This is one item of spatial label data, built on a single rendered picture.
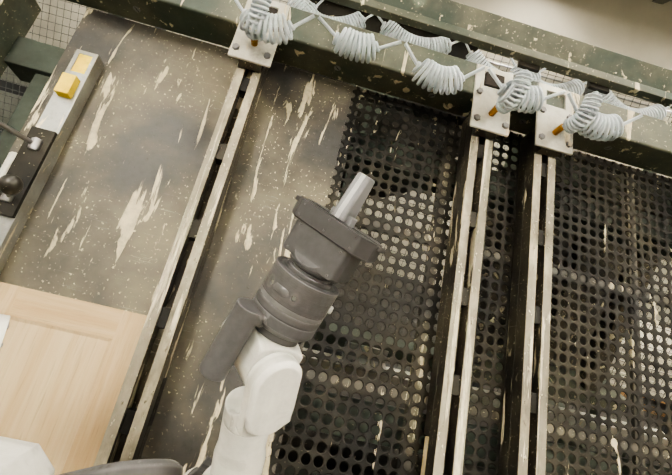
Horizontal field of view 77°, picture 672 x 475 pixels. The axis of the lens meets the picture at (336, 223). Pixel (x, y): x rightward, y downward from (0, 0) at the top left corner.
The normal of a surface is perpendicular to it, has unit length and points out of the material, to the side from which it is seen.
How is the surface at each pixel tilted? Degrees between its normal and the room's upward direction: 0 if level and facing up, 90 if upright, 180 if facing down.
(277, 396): 95
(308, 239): 78
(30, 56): 57
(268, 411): 95
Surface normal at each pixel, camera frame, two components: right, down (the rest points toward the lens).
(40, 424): 0.17, -0.31
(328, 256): -0.42, -0.14
